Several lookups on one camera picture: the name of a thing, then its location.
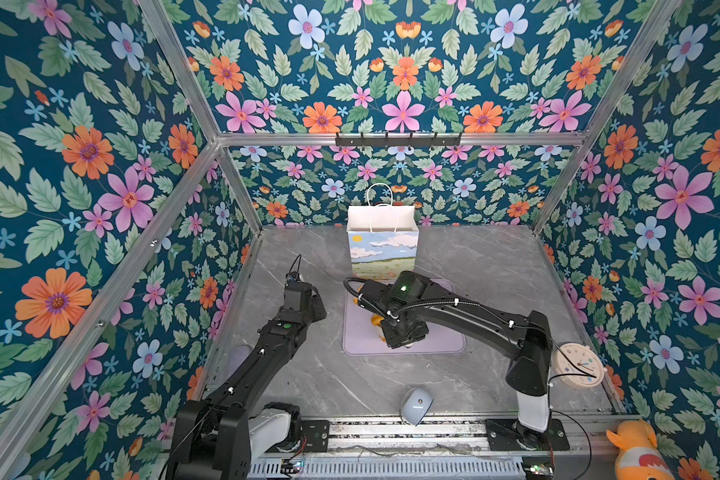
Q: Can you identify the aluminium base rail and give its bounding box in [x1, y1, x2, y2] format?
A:
[312, 411, 639, 459]

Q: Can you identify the aluminium frame post left rear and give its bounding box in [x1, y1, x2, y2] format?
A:
[140, 0, 262, 238]

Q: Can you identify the black hook rail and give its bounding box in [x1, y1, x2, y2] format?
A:
[334, 132, 462, 149]

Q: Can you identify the round cream clock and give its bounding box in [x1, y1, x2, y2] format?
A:
[550, 342, 606, 390]

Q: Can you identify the orange plush toy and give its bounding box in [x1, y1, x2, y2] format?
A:
[606, 420, 674, 480]

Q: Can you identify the aluminium frame post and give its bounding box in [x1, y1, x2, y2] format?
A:
[140, 0, 262, 238]
[532, 0, 682, 238]

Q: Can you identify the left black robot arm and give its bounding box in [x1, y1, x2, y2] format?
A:
[160, 271, 327, 479]

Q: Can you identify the aluminium frame post right rear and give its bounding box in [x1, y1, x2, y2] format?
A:
[532, 0, 682, 238]

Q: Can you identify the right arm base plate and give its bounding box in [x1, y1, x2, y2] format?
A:
[485, 418, 570, 452]

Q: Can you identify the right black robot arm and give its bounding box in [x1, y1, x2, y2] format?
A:
[343, 271, 555, 434]

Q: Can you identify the purple cloth pad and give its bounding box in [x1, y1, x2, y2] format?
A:
[226, 345, 252, 376]

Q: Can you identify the lilac plastic tray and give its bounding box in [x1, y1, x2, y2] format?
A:
[342, 292, 466, 357]

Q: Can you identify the grey computer mouse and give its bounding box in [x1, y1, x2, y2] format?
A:
[400, 387, 434, 426]

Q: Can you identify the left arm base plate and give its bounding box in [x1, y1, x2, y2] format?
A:
[285, 419, 331, 454]

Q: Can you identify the landscape print paper bag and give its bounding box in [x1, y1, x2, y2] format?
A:
[346, 183, 419, 281]

